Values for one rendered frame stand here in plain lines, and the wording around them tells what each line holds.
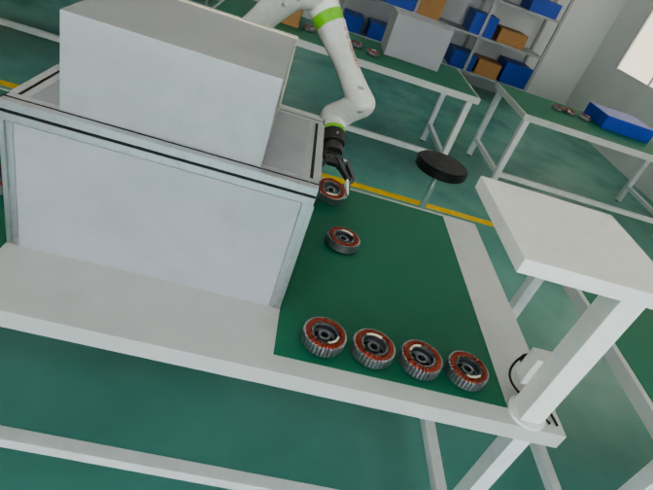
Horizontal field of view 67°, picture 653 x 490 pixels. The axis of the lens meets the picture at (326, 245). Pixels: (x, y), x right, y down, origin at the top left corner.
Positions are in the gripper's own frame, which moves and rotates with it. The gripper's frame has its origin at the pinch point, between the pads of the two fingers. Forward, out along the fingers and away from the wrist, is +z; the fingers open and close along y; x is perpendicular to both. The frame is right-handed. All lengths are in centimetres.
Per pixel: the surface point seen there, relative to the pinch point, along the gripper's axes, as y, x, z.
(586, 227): -39, 67, 44
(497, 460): -45, 17, 89
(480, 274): -54, 9, 28
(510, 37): -343, -222, -508
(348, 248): -2.4, 11.4, 29.9
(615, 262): -38, 73, 56
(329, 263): 3.5, 11.3, 36.6
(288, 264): 22, 33, 51
